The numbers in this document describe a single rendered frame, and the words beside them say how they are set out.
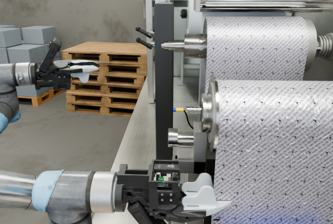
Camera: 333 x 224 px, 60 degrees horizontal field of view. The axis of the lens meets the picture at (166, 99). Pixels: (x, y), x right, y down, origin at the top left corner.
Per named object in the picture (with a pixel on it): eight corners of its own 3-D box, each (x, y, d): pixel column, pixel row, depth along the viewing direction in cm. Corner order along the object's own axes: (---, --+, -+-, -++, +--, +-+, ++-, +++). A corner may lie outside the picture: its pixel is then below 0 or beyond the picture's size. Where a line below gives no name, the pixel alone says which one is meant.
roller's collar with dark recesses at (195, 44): (183, 55, 80) (184, 31, 78) (205, 55, 80) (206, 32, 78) (184, 60, 74) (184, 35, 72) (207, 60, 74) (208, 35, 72)
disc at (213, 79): (205, 129, 65) (209, 65, 59) (207, 129, 65) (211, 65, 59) (213, 168, 51) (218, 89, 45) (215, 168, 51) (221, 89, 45)
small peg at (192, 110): (186, 107, 54) (186, 105, 53) (201, 107, 54) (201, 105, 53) (186, 114, 54) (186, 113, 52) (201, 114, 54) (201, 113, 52)
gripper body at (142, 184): (182, 183, 49) (112, 182, 50) (182, 223, 52) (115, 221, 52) (182, 159, 56) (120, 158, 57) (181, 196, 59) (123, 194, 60)
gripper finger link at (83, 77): (99, 81, 100) (72, 81, 99) (98, 65, 97) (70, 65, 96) (98, 84, 97) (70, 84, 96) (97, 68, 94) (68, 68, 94)
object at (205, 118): (198, 98, 60) (202, 88, 52) (208, 98, 60) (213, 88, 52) (198, 135, 58) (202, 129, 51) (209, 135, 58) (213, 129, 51)
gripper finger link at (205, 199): (235, 191, 50) (182, 189, 50) (233, 218, 52) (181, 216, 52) (232, 180, 53) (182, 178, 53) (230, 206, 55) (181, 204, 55)
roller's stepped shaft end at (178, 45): (161, 50, 78) (161, 38, 77) (184, 50, 78) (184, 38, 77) (161, 53, 75) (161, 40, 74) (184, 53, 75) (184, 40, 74)
